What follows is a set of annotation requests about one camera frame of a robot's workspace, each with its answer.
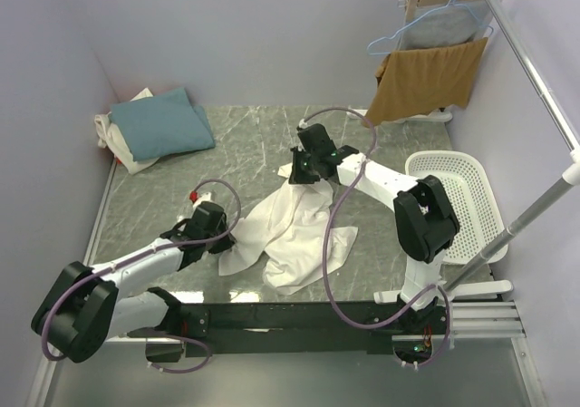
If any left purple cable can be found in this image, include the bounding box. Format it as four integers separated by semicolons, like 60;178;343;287
40;179;244;374

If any silver clothes rail stand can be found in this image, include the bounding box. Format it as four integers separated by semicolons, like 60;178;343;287
373;0;580;304

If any brown t-shirt on rack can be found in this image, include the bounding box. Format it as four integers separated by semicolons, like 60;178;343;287
366;37;488;126

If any folded teal t-shirt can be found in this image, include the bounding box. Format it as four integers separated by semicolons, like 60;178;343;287
110;88;216;162

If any grey garment on rack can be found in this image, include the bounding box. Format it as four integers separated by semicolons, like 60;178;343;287
398;6;480;51

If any folded cream t-shirt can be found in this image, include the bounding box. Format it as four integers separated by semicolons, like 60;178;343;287
93;111;160;175

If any white t-shirt red print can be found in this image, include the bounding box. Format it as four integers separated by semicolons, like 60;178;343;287
218;180;334;296

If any white perforated plastic basket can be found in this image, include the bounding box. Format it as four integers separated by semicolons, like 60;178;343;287
405;150;504;266

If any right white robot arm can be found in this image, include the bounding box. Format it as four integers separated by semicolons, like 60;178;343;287
288;122;460;334

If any light blue wire hanger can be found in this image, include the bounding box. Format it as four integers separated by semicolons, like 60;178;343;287
366;0;495;56

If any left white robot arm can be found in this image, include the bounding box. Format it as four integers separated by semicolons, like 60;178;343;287
31;192;234;363

